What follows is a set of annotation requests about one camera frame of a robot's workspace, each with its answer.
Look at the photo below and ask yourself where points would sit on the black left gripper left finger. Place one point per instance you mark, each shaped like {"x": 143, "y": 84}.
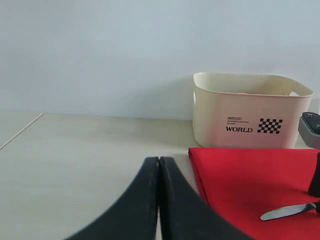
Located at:
{"x": 134, "y": 215}

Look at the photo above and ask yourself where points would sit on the silver table knife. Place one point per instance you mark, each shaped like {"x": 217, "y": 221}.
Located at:
{"x": 287, "y": 211}

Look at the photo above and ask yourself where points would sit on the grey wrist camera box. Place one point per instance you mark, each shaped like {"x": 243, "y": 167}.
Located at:
{"x": 309, "y": 129}

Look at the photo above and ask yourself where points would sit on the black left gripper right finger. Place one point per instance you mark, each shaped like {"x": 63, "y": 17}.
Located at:
{"x": 183, "y": 214}

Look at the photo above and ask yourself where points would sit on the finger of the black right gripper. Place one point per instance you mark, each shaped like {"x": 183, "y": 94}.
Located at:
{"x": 314, "y": 186}
{"x": 317, "y": 207}

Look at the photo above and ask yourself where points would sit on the red scalloped tablecloth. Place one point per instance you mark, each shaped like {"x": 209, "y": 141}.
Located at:
{"x": 243, "y": 184}

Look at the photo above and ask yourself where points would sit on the cream plastic bin WORLD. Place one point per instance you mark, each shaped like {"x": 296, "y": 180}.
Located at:
{"x": 267, "y": 118}

